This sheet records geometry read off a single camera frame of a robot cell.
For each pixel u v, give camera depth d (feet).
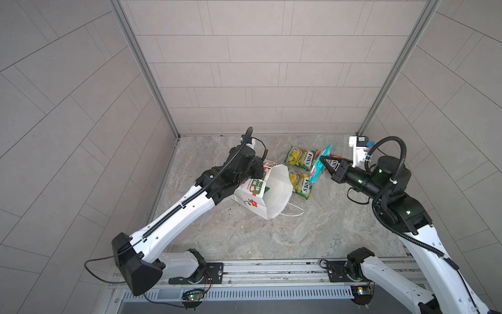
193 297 2.11
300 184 3.06
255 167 2.00
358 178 1.67
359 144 1.72
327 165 1.93
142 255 1.21
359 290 2.27
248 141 1.96
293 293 2.23
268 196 2.83
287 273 2.37
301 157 3.37
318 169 1.95
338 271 2.34
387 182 1.41
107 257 1.19
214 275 2.32
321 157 1.96
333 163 1.83
